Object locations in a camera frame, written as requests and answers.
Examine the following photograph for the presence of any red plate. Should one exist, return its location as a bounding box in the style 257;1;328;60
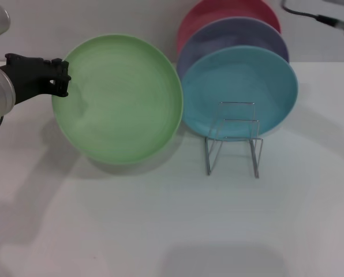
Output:
177;0;282;55

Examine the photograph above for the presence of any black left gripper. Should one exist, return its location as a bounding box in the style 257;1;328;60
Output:
0;53;72;106

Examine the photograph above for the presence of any purple plate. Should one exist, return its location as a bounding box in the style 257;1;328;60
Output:
177;16;290;72

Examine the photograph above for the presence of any metal wire plate rack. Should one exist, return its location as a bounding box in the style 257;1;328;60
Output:
204;101;264;179

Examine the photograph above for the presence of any green plate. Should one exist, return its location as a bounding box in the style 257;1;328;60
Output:
51;34;185;166

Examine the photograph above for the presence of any blue plate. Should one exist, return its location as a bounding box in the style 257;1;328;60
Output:
180;46;299;142

